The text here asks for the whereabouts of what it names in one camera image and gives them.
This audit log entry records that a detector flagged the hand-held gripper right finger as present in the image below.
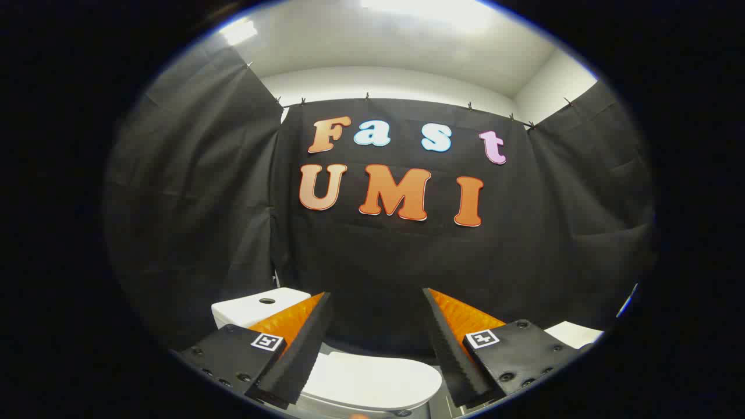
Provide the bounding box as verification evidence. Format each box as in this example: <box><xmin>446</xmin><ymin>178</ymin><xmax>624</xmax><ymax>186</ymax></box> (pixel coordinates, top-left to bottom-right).
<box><xmin>422</xmin><ymin>287</ymin><xmax>586</xmax><ymax>409</ymax></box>

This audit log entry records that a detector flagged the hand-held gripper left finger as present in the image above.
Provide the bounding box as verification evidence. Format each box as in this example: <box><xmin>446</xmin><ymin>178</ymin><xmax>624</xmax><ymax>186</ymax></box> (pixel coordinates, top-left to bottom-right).
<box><xmin>175</xmin><ymin>291</ymin><xmax>335</xmax><ymax>411</ymax></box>

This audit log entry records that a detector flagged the white toilet lid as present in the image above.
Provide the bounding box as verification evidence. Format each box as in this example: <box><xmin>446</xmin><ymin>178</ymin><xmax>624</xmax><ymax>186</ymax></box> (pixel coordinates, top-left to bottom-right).
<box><xmin>300</xmin><ymin>351</ymin><xmax>444</xmax><ymax>413</ymax></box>

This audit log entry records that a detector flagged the white toilet body with tank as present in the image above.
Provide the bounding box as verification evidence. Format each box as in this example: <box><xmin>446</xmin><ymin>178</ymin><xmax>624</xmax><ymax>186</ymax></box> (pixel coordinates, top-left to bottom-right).
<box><xmin>211</xmin><ymin>287</ymin><xmax>446</xmax><ymax>418</ymax></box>

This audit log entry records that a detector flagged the black backdrop cloth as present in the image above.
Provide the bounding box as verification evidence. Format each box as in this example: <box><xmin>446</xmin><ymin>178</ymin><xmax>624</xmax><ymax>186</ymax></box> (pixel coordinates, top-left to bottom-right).
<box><xmin>104</xmin><ymin>35</ymin><xmax>658</xmax><ymax>357</ymax></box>

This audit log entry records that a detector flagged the white cabinet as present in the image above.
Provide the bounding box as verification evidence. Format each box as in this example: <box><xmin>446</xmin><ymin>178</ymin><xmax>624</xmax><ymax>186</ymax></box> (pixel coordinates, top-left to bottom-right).
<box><xmin>544</xmin><ymin>321</ymin><xmax>606</xmax><ymax>350</ymax></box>

